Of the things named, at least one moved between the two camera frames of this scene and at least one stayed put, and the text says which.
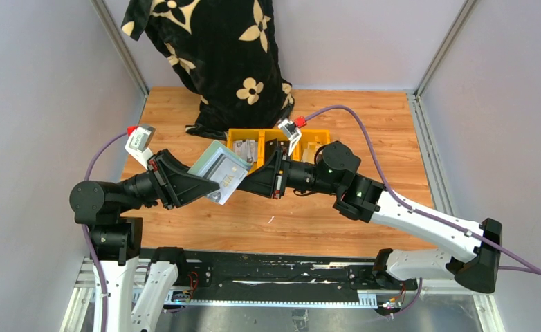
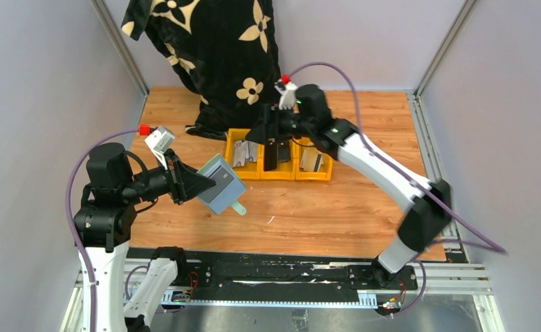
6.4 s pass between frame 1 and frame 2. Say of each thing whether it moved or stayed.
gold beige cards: stayed
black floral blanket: stayed
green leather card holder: moved
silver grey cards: stayed
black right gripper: moved
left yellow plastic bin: stayed
